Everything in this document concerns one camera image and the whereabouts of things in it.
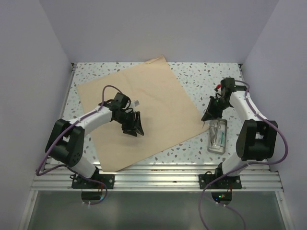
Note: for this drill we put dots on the clear suture packet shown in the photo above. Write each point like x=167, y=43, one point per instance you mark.
x=216, y=139

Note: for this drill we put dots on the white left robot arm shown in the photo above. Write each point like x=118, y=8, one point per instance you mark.
x=66, y=141

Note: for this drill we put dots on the beige cloth drape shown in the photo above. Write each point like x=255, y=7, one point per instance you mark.
x=168, y=115

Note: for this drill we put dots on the steel hemostat forceps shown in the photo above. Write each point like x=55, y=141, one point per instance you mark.
x=216, y=127

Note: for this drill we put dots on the aluminium rail frame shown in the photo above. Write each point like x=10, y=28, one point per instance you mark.
x=162, y=192

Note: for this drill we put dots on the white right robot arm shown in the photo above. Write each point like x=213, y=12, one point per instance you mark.
x=257, y=137

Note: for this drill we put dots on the small steel scissors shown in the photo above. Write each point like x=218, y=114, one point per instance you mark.
x=212, y=131

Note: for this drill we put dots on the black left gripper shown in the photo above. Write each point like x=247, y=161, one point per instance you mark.
x=130, y=128

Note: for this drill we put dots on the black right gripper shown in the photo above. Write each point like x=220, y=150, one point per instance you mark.
x=210, y=113

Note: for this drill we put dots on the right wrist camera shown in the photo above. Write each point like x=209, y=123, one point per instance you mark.
x=218, y=88

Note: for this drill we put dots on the green scalpel blade packet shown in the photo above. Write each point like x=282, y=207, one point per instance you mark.
x=221, y=138

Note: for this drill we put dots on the metal instrument tray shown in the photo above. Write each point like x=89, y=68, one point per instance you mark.
x=223, y=124

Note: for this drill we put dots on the white gauze pad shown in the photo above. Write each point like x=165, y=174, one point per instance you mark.
x=216, y=147

